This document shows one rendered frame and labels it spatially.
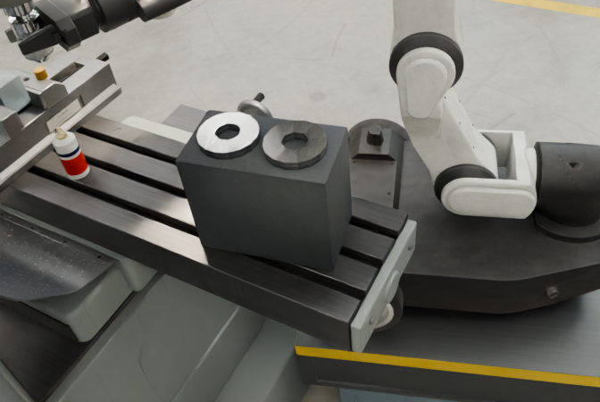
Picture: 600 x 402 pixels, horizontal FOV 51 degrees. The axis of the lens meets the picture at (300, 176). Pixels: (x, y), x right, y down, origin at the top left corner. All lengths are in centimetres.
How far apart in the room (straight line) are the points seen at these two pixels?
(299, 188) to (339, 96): 206
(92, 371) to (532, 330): 98
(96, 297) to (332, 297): 45
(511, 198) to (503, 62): 172
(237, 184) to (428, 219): 77
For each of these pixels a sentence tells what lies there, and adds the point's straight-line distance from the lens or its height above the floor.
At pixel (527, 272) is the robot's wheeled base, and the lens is 148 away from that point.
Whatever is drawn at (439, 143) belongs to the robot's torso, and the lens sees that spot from 139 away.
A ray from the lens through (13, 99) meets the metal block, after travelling 127.
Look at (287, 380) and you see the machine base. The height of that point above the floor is 16.
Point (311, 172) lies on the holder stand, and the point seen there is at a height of 115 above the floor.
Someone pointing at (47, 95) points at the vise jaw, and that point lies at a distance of 128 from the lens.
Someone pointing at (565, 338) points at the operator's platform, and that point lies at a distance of 161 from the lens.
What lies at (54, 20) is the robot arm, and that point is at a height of 126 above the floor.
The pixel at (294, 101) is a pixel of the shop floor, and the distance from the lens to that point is 287.
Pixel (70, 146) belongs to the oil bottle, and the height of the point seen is 104.
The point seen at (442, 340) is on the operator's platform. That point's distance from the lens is 155.
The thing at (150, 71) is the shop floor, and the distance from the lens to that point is 326.
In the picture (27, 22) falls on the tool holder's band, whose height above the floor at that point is 127.
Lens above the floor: 172
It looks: 44 degrees down
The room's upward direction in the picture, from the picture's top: 7 degrees counter-clockwise
